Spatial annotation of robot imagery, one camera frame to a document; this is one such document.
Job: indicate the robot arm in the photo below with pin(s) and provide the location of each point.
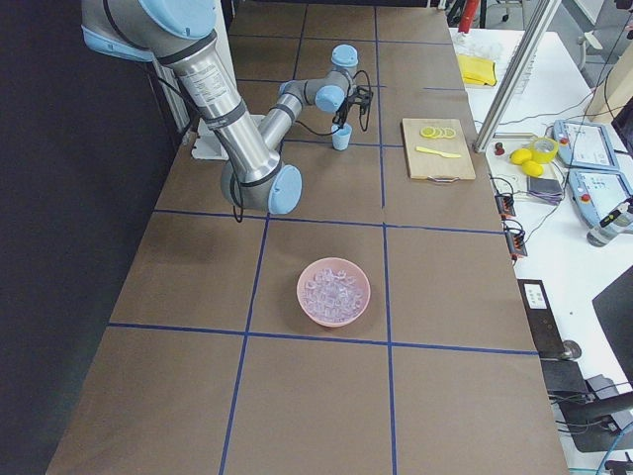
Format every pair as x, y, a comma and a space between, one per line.
181, 35

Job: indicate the purple grey notebook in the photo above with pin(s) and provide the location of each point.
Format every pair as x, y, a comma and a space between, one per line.
545, 189

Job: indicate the yellow plastic knife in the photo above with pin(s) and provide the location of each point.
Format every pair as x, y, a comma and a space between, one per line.
444, 154

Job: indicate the red fire extinguisher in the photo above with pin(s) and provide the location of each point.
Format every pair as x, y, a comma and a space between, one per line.
470, 9

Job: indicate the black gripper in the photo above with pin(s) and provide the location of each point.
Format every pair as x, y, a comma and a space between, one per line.
343, 112

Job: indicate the upper black orange adapter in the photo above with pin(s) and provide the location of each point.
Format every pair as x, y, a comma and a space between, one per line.
505, 205

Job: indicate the light blue paper cup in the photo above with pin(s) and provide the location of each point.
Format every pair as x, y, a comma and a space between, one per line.
340, 136

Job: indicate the whole yellow lemon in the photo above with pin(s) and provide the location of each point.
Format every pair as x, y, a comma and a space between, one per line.
532, 168
520, 156

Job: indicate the lower teach pendant tablet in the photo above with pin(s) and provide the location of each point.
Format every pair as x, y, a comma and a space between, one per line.
597, 192

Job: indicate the pink bowl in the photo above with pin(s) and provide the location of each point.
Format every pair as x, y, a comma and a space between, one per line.
335, 263

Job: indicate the computer monitor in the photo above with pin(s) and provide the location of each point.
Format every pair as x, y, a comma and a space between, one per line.
591, 382

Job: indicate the aluminium frame post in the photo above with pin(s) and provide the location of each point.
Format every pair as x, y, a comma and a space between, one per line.
538, 25

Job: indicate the teach pendant tablet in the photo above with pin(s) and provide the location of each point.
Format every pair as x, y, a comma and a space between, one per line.
597, 192
584, 145

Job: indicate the black orange adapter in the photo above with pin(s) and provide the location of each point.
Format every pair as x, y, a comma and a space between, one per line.
505, 205
514, 234

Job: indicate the lemon slice nearest board centre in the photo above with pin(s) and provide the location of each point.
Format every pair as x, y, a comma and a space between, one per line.
425, 132

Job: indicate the yellow cloth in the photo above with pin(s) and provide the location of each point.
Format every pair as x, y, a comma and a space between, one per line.
477, 70

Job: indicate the lemon slice nearest board edge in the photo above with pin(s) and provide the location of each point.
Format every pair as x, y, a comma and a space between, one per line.
449, 132

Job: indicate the clear ice cubes pile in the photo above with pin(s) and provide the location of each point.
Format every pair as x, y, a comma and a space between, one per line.
333, 297

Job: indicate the upper teach pendant tablet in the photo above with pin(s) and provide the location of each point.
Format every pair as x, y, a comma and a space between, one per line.
584, 145

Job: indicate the lower black orange adapter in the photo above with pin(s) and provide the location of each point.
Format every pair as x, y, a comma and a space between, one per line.
514, 234

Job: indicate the bamboo cutting board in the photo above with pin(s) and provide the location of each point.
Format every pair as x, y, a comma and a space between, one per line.
423, 166

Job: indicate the yellow tape roll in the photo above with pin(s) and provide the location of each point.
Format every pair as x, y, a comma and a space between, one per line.
544, 150

